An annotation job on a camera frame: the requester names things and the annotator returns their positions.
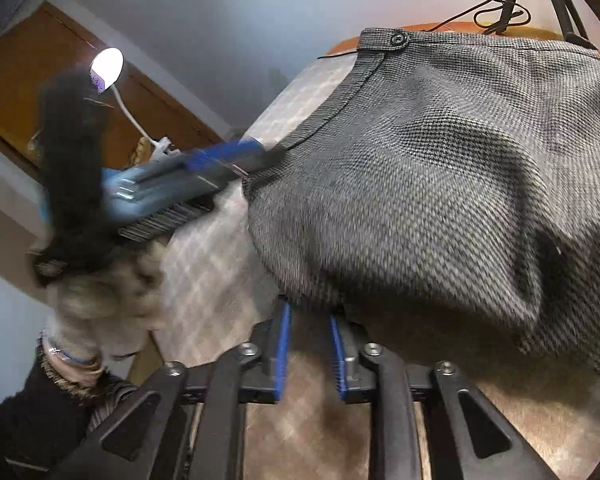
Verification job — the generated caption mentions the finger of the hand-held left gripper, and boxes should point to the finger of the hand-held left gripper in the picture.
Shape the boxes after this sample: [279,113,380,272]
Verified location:
[177,139,291,183]

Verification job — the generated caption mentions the brown wooden door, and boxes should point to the brown wooden door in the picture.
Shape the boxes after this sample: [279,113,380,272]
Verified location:
[0,0,227,181]

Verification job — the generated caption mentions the blue beaded bracelet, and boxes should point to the blue beaded bracelet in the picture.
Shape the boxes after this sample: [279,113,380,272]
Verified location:
[41,336,105,370]

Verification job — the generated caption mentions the grey houndstooth pants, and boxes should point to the grey houndstooth pants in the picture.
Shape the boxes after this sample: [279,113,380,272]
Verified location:
[242,27,600,382]

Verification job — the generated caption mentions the beige patterned blanket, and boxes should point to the beige patterned blanket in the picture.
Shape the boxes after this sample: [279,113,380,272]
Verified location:
[150,55,600,480]

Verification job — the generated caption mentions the white clip lamp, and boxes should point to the white clip lamp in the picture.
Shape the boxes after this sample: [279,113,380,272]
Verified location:
[89,47,177,162]

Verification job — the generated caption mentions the person's left hand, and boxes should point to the person's left hand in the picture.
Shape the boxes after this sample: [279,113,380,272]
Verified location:
[42,241,168,362]

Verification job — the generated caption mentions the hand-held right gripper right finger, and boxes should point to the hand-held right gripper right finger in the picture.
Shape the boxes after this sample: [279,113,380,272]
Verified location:
[329,313,563,480]

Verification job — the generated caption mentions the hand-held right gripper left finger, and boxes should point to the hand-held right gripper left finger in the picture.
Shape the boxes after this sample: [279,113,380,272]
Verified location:
[50,304,294,480]

